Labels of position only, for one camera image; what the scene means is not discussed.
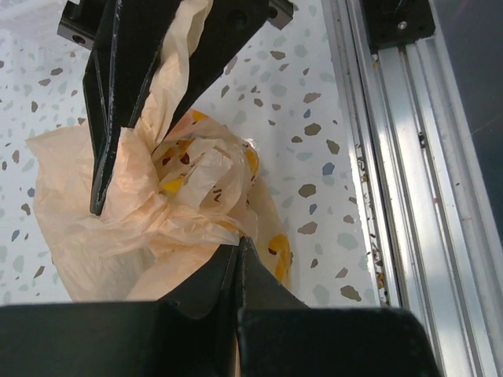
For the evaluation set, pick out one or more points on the aluminium rail frame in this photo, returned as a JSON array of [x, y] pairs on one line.
[[425, 133]]

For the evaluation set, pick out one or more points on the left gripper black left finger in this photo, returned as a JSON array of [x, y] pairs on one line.
[[188, 332]]

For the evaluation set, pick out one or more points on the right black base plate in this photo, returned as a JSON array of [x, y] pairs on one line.
[[395, 23]]

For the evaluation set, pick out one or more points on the orange translucent plastic bag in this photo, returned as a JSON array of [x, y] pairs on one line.
[[175, 195]]

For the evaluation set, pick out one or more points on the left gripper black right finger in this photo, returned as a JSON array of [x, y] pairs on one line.
[[278, 335]]

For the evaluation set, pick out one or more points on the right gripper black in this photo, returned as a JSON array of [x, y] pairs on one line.
[[125, 38]]

